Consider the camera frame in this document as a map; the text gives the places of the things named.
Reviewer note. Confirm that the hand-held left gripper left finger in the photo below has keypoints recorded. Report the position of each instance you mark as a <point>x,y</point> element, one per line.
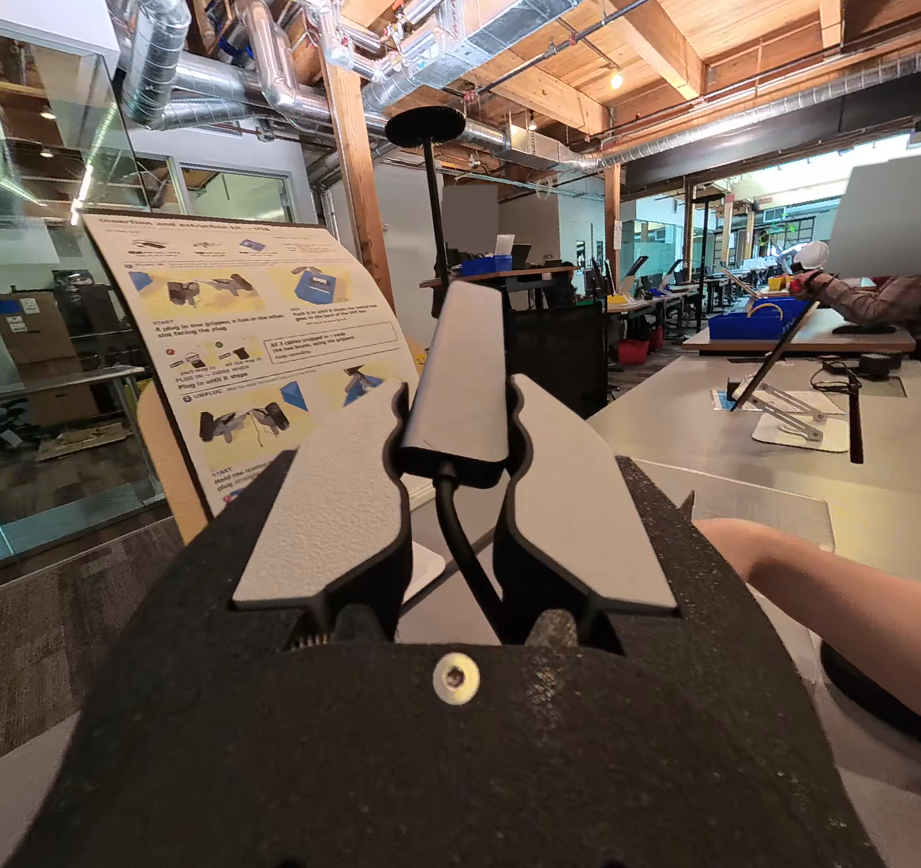
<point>331,515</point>

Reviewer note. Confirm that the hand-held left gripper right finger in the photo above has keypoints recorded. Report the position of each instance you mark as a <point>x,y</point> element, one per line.
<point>583,515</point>

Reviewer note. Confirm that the clear plastic bin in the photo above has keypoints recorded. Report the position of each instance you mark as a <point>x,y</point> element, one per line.
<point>755,508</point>

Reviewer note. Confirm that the grey usb hub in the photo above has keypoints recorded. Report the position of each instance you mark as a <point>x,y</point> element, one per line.
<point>460,371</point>

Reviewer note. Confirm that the person's right forearm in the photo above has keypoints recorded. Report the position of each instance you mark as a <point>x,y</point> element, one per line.
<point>813,594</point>

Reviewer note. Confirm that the black mesh cabinet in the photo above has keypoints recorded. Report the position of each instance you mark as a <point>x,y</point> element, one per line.
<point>561,357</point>

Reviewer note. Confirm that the red storage bin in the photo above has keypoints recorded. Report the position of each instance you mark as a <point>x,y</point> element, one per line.
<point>633,351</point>

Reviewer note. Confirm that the instruction poster on board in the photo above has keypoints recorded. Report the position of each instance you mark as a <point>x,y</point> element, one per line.
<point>162,451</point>

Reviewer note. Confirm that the illustrated instruction poster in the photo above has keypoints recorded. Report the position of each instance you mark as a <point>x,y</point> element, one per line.
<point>237,321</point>

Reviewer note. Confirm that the white tablet stand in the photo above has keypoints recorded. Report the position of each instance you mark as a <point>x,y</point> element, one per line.
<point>799,436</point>

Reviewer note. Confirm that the wooden standing desk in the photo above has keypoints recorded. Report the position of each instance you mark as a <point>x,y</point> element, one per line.
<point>532,274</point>

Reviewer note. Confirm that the black tablet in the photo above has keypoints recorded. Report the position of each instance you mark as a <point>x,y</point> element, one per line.
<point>777,357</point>

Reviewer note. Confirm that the blue storage bin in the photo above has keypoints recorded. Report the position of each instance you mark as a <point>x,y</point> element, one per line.
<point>486,266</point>
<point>755,325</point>

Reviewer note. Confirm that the stacked cardboard boxes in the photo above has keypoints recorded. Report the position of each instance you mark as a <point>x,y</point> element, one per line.
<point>36,350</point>

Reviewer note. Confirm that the black pole stand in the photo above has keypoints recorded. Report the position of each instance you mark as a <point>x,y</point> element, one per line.
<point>426,123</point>

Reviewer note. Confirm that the wooden support post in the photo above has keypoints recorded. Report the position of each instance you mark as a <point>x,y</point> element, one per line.
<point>352,163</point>

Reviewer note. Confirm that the silver ventilation duct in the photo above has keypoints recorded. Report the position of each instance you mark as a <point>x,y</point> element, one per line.
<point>158,55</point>

